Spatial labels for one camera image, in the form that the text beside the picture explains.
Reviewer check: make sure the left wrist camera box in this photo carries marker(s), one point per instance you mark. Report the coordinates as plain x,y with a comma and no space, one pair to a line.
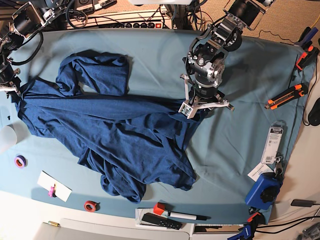
187,110

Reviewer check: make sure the orange clamp bottom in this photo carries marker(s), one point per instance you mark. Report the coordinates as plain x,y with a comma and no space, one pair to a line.
250,219

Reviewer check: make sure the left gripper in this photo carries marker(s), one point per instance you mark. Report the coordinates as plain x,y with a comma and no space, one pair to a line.
203,97

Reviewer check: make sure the white black marker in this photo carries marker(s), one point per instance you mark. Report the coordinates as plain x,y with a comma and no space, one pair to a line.
187,216

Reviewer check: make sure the orange black clamp right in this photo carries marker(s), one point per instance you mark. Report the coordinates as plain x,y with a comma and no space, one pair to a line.
306,58

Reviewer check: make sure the purple tape roll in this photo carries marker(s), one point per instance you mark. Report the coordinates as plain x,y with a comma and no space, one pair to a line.
20,161

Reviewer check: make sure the red cube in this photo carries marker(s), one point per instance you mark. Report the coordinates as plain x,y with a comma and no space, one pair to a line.
159,208

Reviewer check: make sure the blister pack with tool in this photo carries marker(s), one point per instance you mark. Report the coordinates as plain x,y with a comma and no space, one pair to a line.
273,140

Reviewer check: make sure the black computer mouse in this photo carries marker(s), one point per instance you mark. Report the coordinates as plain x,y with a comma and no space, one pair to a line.
313,117

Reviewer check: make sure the orange black utility knife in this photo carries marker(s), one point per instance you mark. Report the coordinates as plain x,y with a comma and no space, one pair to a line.
292,93

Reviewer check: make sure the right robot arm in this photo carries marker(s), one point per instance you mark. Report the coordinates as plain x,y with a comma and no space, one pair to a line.
27,21

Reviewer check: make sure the black small device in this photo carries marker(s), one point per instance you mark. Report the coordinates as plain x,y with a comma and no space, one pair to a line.
302,203

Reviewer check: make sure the power strip with red switch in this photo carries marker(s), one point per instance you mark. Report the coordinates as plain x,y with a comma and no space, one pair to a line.
157,18

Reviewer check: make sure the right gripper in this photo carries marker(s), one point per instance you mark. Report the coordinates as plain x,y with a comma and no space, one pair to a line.
9,80

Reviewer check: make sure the blue black clamp top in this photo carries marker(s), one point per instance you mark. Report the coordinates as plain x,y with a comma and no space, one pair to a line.
306,36

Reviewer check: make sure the white paper card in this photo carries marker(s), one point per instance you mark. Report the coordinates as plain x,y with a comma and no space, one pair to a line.
261,168

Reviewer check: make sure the black remote control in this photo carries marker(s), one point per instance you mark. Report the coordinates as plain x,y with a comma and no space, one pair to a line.
161,221

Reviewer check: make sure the light blue table cloth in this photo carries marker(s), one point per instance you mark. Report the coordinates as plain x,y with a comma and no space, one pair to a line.
224,149

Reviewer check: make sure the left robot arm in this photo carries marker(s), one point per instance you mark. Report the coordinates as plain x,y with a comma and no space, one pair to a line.
205,60

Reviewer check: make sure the translucent plastic cup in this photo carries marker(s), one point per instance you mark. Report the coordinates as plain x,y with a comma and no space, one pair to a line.
8,138

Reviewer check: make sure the white card with pink clip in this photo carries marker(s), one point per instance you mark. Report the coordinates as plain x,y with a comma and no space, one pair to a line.
54,187

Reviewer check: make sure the blue clamp bottom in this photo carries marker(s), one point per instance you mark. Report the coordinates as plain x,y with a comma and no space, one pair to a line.
245,234

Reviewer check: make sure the red tape roll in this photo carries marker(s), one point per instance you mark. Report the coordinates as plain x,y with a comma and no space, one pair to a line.
91,206

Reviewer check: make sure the blue box with black knob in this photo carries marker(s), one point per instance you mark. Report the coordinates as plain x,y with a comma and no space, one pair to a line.
264,191

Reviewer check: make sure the blue t-shirt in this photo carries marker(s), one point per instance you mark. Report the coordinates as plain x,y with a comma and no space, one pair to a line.
131,140

